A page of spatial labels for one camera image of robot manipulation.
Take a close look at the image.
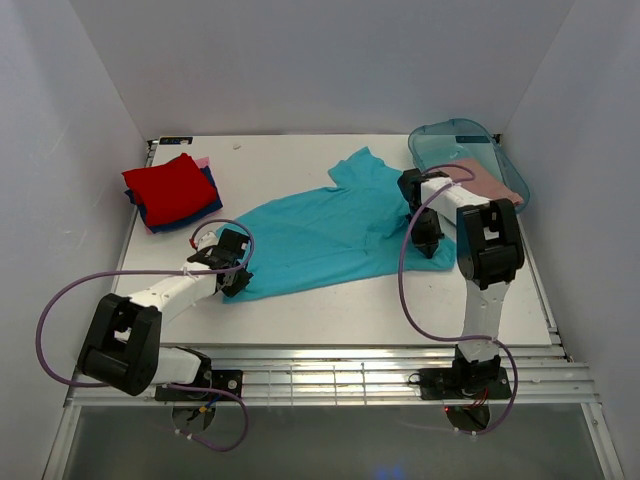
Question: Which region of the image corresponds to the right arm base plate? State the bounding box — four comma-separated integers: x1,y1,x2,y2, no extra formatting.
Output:
407,368,512,400

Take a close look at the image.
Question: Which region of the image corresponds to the purple cable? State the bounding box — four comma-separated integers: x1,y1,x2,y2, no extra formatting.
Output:
35,218,256,454
397,163,519,435

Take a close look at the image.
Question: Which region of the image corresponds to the pink t shirt in bin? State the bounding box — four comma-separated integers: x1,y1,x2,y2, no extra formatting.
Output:
454,157,523,206

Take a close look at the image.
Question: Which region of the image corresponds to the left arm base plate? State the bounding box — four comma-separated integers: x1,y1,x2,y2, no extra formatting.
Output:
154,369,244,403

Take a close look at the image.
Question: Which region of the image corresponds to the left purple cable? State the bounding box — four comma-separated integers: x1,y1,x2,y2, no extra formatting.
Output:
35,218,256,454

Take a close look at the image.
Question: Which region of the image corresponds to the teal t shirt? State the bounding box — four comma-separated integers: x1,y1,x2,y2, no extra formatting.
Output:
231,148,456,303

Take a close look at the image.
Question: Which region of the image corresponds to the blue folded t shirt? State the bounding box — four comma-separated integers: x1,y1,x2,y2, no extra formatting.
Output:
124,167,224,235

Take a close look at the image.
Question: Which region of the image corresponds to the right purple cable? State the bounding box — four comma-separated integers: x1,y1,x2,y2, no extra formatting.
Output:
397,163,519,435

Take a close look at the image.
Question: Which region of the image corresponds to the pink folded t shirt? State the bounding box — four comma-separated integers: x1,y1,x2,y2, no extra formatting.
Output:
195,157,209,168

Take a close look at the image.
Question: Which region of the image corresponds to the teal plastic bin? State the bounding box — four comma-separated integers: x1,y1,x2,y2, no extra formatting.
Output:
408,118,530,213

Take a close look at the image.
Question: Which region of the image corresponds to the red folded t shirt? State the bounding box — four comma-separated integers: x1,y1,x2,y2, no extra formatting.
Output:
121,152,219,226

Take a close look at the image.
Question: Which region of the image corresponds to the aluminium rail frame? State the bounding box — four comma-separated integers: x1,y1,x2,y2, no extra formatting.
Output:
64,342,601,407

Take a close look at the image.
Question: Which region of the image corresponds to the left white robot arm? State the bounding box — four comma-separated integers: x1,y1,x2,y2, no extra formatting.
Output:
77,228,253,396

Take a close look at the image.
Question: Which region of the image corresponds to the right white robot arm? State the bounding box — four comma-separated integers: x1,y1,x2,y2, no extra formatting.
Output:
397,167,524,392

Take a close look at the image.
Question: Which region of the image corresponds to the blue label sticker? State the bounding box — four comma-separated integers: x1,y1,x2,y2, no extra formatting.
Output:
158,136,193,145

